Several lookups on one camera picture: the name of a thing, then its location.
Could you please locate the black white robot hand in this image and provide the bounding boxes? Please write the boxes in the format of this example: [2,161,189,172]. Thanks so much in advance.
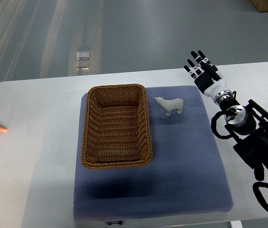
[184,50,228,99]

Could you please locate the brown wicker basket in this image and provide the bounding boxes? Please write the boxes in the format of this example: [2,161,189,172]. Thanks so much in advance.
[81,84,153,170]

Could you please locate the white toy bear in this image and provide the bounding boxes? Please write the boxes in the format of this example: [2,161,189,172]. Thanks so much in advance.
[155,97,184,116]

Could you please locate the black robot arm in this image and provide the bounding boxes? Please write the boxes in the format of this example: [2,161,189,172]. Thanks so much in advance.
[211,90,268,212]

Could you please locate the blue-grey fabric mat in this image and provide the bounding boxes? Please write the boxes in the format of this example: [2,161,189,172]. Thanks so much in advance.
[73,85,233,222]

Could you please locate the metal floor plate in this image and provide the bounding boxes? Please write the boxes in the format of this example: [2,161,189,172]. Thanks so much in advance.
[77,50,90,70]

